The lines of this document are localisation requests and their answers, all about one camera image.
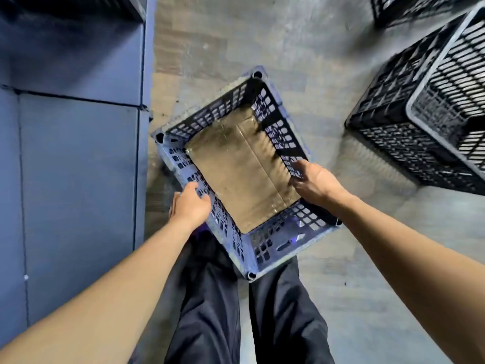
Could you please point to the person's left hand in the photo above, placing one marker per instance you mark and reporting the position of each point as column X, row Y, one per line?
column 188, row 208

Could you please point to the person's right hand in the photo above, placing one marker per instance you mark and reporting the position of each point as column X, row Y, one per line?
column 317, row 182

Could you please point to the person's left thumb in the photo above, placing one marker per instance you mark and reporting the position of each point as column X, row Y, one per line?
column 205, row 202

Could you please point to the person's right thumb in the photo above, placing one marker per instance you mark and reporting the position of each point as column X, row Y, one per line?
column 297, row 181

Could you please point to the blue plastic crate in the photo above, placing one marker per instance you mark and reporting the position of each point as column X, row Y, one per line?
column 242, row 178

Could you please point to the person's right forearm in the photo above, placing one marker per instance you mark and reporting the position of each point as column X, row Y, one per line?
column 416, row 269

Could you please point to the person's left forearm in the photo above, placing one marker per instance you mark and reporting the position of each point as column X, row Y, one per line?
column 102, row 299

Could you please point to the brown cardboard sheet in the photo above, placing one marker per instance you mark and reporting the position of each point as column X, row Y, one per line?
column 242, row 170

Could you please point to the person's black trousers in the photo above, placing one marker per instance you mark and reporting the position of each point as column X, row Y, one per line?
column 242, row 310

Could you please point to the blue metal cabinet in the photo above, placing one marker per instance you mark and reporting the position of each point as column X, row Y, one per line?
column 72, row 147

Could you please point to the large black plastic crate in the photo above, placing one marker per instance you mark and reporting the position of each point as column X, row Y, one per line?
column 424, row 109

